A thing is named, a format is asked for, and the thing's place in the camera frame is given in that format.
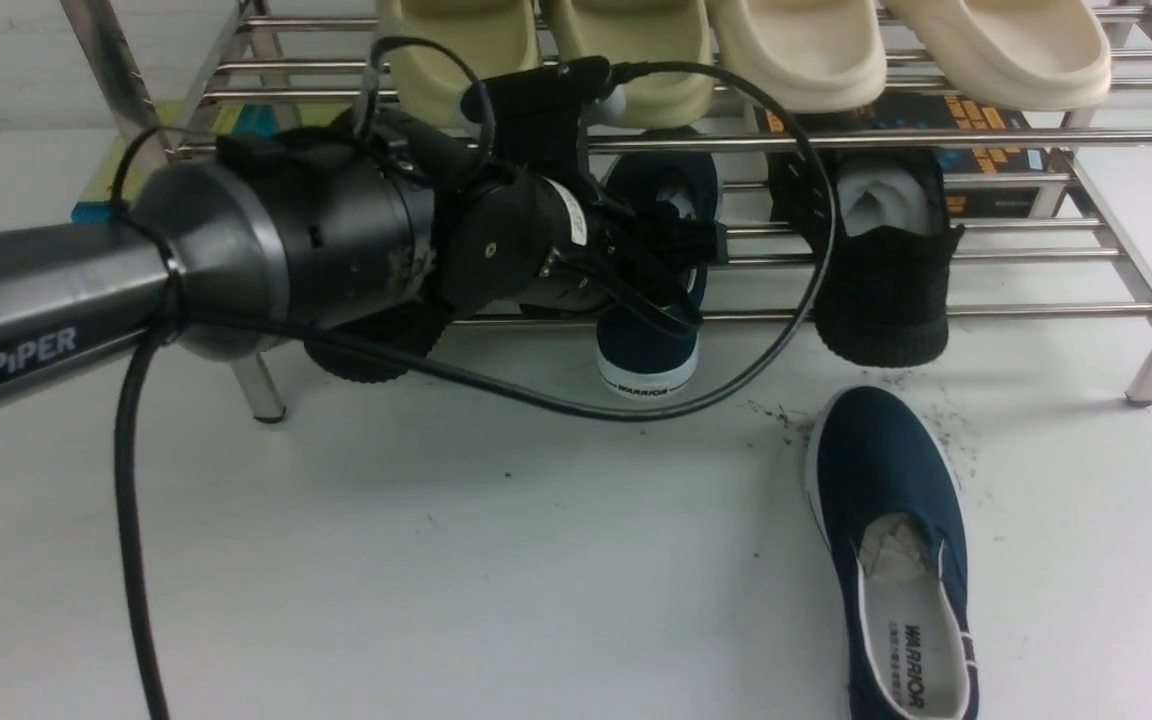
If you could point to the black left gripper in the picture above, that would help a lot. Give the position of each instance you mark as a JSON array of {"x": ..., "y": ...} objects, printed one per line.
[{"x": 526, "y": 239}]

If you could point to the navy canvas shoe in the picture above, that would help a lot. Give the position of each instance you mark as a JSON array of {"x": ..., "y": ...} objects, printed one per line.
[
  {"x": 884, "y": 497},
  {"x": 634, "y": 358}
]

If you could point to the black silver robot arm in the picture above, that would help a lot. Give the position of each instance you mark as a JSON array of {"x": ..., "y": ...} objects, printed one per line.
[{"x": 316, "y": 231}]

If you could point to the stainless steel shoe rack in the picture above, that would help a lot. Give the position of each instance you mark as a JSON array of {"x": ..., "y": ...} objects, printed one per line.
[{"x": 247, "y": 66}]

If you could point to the right green foam slipper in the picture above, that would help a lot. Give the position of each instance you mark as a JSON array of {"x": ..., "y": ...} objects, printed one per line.
[{"x": 634, "y": 31}]

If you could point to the green foam slipper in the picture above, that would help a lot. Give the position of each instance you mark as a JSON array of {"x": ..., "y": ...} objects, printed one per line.
[
  {"x": 634, "y": 31},
  {"x": 492, "y": 38}
]

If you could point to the right black knit sneaker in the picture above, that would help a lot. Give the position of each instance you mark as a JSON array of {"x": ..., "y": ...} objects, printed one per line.
[{"x": 883, "y": 300}]

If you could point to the left cream foam slipper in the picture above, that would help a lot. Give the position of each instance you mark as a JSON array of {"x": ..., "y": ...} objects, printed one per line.
[{"x": 814, "y": 57}]

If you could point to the cream foam slipper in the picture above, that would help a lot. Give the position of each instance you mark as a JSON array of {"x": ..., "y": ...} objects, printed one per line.
[
  {"x": 814, "y": 57},
  {"x": 1023, "y": 55}
]

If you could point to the left green foam slipper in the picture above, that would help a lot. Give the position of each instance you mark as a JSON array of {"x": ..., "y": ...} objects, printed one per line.
[{"x": 492, "y": 38}]

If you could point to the black orange book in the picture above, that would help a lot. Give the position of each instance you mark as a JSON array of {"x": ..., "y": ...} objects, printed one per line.
[{"x": 987, "y": 195}]

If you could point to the right cream foam slipper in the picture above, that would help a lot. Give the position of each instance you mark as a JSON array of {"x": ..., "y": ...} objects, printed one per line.
[{"x": 1023, "y": 55}]

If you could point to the blue yellow book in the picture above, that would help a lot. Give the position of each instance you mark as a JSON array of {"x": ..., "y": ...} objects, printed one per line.
[{"x": 93, "y": 205}]

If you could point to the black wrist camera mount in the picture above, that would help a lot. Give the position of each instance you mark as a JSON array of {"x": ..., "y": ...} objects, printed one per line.
[{"x": 538, "y": 119}]

